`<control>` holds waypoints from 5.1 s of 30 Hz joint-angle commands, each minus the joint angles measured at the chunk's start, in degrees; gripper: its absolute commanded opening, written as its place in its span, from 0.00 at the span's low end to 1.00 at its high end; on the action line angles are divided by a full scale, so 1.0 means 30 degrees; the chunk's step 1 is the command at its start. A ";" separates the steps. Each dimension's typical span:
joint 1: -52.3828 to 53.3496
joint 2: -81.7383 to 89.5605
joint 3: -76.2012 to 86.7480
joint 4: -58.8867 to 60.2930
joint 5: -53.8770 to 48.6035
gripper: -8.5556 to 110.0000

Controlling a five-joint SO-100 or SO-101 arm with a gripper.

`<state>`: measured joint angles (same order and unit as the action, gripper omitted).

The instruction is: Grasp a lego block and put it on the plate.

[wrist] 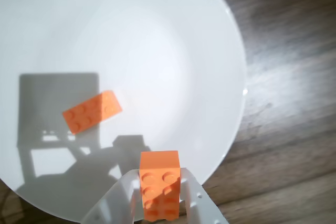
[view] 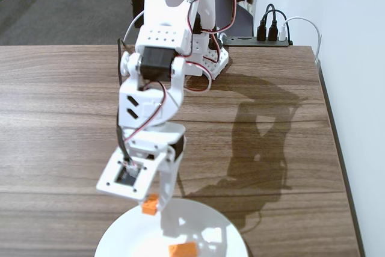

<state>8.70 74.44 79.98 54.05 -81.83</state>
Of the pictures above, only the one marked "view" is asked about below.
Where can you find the plain orange lego block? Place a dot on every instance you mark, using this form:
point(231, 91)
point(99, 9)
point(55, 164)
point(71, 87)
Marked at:
point(149, 206)

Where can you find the white round plate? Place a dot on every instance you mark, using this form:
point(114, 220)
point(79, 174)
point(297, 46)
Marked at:
point(129, 239)

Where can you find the dark grey chair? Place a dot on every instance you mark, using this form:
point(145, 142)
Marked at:
point(240, 22)

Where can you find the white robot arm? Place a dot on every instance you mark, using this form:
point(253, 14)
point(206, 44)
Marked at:
point(162, 13)

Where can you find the printed orange lego block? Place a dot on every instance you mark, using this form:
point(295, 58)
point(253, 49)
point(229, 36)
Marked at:
point(183, 251)

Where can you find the black power strip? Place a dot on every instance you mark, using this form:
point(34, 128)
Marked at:
point(240, 41)

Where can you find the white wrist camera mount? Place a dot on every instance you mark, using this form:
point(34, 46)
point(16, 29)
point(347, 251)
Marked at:
point(111, 183)

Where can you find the black power plug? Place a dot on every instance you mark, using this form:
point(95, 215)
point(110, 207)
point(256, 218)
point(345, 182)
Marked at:
point(214, 45)

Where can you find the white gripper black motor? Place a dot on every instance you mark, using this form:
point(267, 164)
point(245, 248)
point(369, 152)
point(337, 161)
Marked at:
point(167, 176)

